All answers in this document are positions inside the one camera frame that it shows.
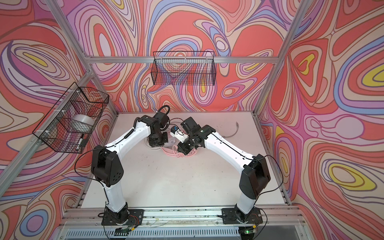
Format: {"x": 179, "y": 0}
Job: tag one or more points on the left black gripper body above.
{"x": 159, "y": 140}

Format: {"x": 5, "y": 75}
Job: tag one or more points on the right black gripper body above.
{"x": 188, "y": 145}

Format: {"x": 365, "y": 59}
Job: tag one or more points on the pink headphones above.
{"x": 171, "y": 148}

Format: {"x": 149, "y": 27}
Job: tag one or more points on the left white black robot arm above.
{"x": 106, "y": 161}

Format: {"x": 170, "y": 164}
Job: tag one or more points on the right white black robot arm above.
{"x": 254, "y": 170}

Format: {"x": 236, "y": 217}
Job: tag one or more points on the grey tape roll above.
{"x": 82, "y": 123}

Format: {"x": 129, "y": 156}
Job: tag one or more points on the black white marker pen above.
{"x": 79, "y": 145}

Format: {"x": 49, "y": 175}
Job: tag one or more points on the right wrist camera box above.
{"x": 178, "y": 134}

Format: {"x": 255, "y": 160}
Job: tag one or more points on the rear black wire basket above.
{"x": 184, "y": 68}

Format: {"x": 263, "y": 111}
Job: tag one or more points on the black wire basket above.
{"x": 56, "y": 132}
{"x": 184, "y": 68}

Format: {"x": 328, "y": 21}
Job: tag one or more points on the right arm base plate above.
{"x": 231, "y": 216}

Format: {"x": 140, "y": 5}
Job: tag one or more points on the left black wire basket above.
{"x": 56, "y": 132}

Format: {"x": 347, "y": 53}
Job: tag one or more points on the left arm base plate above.
{"x": 130, "y": 218}

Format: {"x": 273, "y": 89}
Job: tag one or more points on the white perforated cable duct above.
{"x": 150, "y": 233}

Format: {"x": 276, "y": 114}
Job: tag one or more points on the aluminium front rail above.
{"x": 205, "y": 216}

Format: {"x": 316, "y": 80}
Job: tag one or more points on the aluminium cage frame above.
{"x": 48, "y": 45}

